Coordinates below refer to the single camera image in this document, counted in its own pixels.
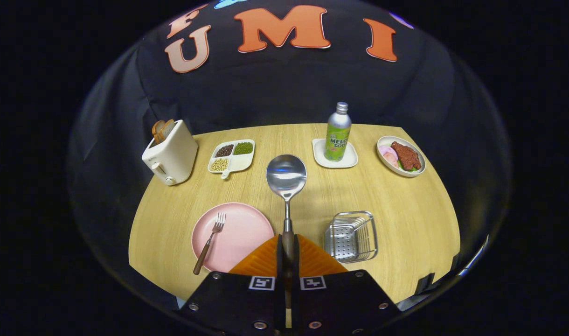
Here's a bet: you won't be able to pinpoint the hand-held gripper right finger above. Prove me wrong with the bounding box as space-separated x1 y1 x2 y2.
291 234 402 336

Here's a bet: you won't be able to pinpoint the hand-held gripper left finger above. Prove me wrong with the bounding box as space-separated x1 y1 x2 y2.
175 234 287 336

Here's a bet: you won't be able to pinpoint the steel fork wooden handle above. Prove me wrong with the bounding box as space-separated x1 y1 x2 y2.
193 212 226 275

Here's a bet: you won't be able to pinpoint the steel spoon wooden handle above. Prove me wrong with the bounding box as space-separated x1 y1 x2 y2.
266 154 307 280

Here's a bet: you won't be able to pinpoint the pink round plate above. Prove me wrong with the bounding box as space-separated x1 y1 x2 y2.
192 202 275 273

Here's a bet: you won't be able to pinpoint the white divided dish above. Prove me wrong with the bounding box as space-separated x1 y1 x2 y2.
208 139 256 180

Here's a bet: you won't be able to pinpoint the small white square tray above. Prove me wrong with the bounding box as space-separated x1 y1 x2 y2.
312 138 359 168

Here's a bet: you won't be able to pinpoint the white plate of food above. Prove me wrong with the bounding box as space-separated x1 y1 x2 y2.
376 136 426 178

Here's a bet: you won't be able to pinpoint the pink ham slices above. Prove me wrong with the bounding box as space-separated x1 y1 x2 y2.
379 145 400 168

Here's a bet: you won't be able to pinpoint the white toaster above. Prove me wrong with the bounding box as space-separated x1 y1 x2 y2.
142 119 199 186

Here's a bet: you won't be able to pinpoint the brown fried meat piece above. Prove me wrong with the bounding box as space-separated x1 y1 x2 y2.
391 141 422 171

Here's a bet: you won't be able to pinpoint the green label drink bottle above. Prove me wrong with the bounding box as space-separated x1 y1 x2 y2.
325 102 352 162

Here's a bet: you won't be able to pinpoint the steel wire basket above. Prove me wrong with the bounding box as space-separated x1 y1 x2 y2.
324 211 378 264

